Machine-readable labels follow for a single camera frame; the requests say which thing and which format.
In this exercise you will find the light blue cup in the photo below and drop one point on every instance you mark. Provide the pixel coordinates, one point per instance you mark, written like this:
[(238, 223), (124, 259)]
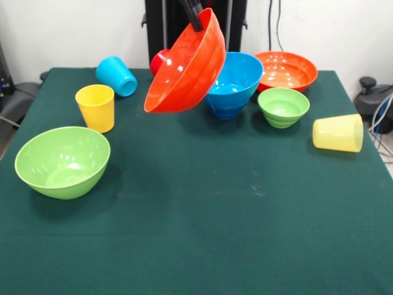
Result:
[(118, 75)]

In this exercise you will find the black chair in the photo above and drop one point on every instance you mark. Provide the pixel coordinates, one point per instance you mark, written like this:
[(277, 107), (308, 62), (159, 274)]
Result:
[(21, 98)]

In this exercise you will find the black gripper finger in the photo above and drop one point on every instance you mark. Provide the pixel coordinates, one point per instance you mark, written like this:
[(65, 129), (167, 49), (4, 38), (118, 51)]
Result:
[(198, 5), (195, 20)]

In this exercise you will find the orange bowl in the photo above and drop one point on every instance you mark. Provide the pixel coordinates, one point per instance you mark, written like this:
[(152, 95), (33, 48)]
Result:
[(288, 73), (184, 77)]

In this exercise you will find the large green bowl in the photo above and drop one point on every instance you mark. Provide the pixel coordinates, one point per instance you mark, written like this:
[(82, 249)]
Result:
[(61, 166)]

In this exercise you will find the dark green tablecloth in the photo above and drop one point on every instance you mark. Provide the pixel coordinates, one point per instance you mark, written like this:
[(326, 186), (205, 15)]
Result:
[(215, 230)]

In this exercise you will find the small green bowl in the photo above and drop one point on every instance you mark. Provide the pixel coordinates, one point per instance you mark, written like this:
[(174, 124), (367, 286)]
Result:
[(282, 107)]

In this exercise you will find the large light blue bowl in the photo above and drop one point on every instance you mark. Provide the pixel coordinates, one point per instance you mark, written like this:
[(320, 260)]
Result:
[(242, 77)]

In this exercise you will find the translucent yellow cup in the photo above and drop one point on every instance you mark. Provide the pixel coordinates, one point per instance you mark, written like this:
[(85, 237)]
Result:
[(337, 133)]

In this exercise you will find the opaque yellow cup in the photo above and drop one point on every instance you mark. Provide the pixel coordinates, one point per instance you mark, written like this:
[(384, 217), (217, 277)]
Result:
[(95, 113)]

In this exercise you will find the small dark blue bowl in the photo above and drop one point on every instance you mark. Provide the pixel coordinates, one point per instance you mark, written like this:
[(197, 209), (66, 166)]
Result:
[(227, 113)]

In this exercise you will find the red cup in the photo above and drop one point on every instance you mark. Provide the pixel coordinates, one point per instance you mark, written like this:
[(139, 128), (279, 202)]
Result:
[(158, 63)]

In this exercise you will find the black chair base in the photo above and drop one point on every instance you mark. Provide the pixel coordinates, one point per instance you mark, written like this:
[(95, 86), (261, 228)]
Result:
[(368, 98)]

